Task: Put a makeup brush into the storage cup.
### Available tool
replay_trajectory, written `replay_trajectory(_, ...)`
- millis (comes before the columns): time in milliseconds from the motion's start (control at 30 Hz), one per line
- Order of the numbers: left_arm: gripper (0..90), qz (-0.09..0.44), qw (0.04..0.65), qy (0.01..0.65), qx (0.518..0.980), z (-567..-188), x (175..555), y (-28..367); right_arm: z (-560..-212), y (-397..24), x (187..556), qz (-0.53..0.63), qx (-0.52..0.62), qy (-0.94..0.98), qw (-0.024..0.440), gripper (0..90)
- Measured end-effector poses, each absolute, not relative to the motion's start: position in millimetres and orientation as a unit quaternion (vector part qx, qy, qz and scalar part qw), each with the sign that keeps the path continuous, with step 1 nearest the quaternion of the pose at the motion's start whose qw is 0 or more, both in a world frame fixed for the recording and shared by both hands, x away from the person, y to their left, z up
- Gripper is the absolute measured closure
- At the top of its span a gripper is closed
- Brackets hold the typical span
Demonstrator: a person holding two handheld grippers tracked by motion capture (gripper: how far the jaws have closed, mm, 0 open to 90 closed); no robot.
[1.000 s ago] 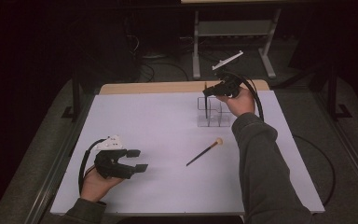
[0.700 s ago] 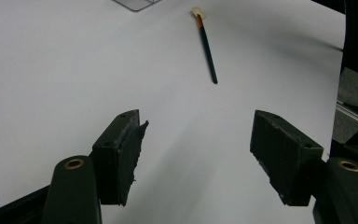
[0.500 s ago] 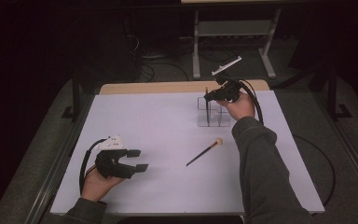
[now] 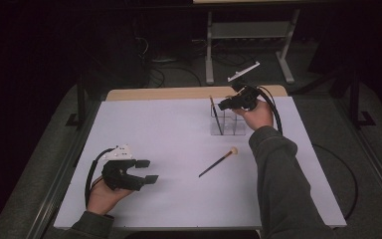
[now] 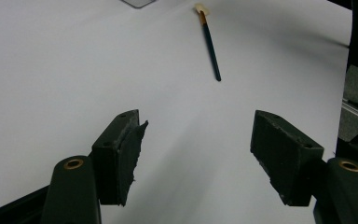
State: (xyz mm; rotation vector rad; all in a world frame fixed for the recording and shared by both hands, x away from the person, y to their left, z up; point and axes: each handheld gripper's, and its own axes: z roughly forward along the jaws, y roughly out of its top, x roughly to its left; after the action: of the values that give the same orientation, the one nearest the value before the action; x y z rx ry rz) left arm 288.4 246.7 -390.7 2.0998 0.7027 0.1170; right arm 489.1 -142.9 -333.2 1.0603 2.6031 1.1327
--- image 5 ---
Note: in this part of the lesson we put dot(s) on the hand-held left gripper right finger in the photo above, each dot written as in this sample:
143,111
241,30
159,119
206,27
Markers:
287,158

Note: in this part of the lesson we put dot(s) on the dark makeup brush cream bristles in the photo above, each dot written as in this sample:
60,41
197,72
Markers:
211,51

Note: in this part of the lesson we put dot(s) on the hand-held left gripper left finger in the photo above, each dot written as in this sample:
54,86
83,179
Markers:
118,161

